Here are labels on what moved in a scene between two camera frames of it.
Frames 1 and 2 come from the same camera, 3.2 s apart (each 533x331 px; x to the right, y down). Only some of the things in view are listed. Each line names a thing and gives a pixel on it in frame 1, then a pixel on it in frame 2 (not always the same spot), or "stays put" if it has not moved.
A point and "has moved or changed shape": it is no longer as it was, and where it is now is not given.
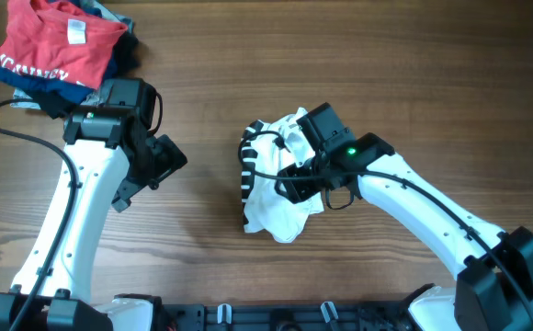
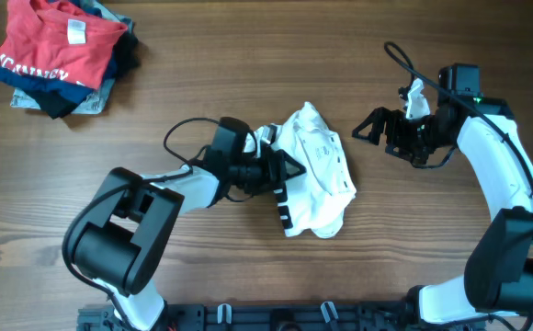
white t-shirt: [269, 149] has moved or changed shape
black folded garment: [124, 62] stays put
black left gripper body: [166, 156] → [275, 172]
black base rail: [287, 317] stays put
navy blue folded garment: [69, 89] stays put
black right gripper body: [295, 182] → [398, 133]
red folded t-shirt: [46, 38] stays put
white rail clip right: [329, 311] stays put
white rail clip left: [224, 313] stays put
